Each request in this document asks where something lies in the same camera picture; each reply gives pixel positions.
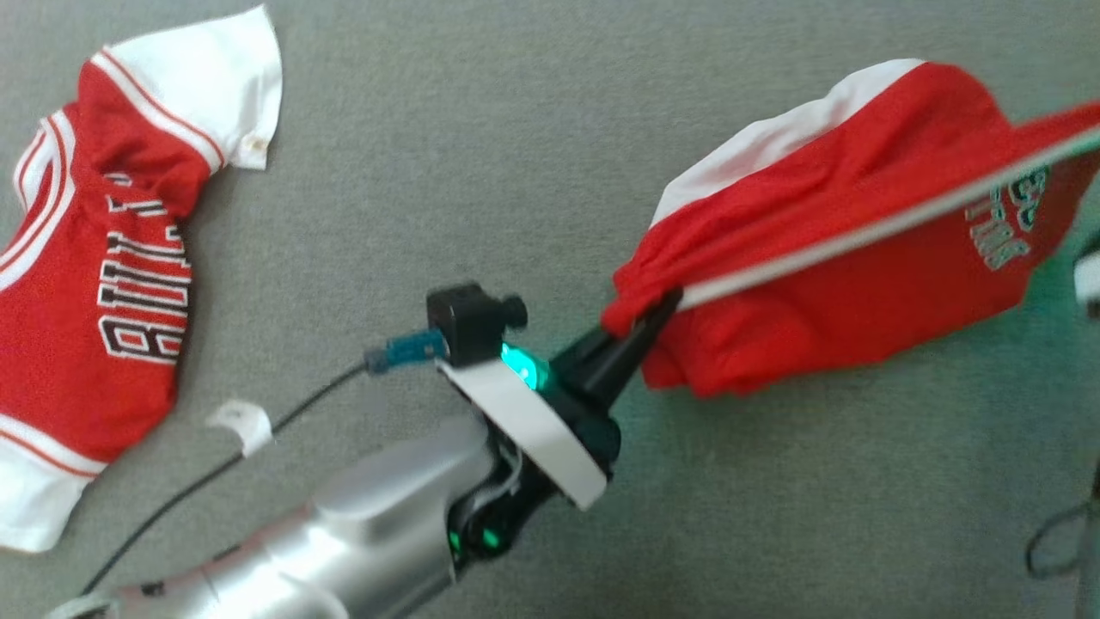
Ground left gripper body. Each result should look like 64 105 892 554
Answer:
437 342 623 561

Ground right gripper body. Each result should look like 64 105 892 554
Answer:
1074 249 1100 321

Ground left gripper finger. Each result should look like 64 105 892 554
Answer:
550 327 616 381
583 288 685 410

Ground red basketball shorts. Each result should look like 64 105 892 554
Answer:
602 58 1100 398

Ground red white basketball jersey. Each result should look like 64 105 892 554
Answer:
0 4 284 553

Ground large grey sofa cushion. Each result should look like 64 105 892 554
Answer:
0 0 1100 619

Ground black cable with blue plug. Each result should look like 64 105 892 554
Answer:
79 329 449 598

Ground thin black cable loop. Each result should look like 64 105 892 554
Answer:
1025 460 1100 581

